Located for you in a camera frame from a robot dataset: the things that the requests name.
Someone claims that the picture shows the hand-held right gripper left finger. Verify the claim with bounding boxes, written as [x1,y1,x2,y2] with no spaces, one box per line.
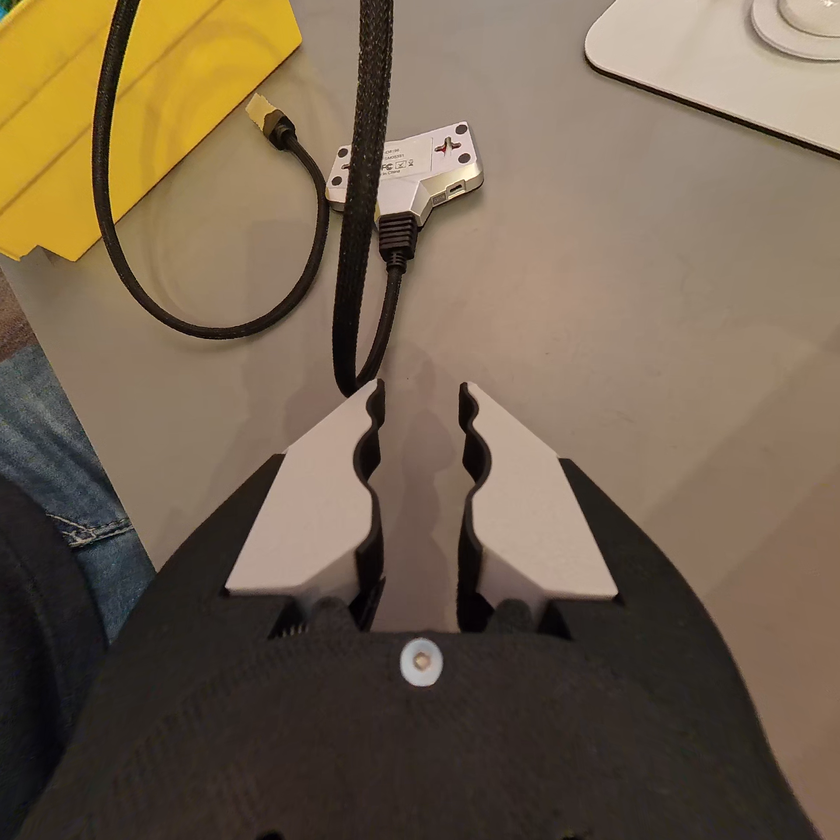
[225,378,388,632]

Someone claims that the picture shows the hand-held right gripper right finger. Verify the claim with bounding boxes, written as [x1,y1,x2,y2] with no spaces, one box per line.
[456,382,620,632]

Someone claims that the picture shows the black switch pigtail cable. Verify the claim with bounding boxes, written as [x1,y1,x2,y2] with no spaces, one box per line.
[92,0,421,399]

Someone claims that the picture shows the yellow plastic bin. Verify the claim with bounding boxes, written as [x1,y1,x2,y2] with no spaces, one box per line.
[0,0,304,263]

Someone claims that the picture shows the person's legs blue jeans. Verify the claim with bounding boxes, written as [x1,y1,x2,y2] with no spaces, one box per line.
[0,341,156,647]

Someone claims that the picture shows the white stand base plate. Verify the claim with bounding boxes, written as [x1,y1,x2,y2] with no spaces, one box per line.
[584,0,840,158]

